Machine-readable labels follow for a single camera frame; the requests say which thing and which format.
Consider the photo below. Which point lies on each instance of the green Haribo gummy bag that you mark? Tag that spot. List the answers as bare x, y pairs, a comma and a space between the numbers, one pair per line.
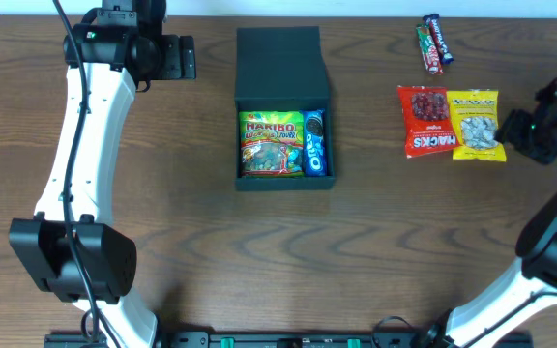
271, 143

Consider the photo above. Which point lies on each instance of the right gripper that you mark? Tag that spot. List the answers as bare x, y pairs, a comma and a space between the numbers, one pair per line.
511, 130

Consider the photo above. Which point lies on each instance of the blue Oreo cookie pack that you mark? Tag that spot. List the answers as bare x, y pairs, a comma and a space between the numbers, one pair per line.
315, 163

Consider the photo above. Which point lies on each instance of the dark blue Dairy Milk bar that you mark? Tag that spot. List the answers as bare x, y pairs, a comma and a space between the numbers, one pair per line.
432, 21

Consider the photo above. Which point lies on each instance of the black gift box with lid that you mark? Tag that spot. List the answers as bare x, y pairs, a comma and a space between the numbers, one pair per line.
282, 69

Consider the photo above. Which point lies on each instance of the red Hacks candy bag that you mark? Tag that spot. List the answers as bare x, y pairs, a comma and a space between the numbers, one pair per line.
427, 121

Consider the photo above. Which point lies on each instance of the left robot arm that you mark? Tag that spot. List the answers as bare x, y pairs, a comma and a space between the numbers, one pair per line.
69, 246

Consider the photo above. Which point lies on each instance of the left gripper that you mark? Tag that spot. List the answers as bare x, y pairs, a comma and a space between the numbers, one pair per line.
187, 56

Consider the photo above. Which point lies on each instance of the red green chocolate bar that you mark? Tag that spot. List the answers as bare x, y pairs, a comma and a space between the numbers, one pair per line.
429, 50

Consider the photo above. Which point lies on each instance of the yellow seeds snack bag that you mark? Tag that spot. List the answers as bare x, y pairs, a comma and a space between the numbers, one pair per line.
474, 116

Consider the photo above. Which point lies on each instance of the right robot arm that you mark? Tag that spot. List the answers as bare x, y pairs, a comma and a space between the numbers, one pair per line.
529, 285

